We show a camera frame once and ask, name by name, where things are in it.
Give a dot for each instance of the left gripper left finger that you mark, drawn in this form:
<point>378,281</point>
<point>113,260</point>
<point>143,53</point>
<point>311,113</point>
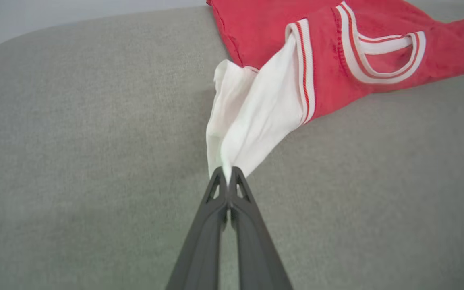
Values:
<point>204,241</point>

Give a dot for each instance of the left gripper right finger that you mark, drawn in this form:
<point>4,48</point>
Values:
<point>256,249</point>

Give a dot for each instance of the red and white jersey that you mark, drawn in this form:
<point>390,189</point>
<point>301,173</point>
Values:
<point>256,24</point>

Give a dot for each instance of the grey fabric sofa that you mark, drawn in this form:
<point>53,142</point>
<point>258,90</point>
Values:
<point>75,161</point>

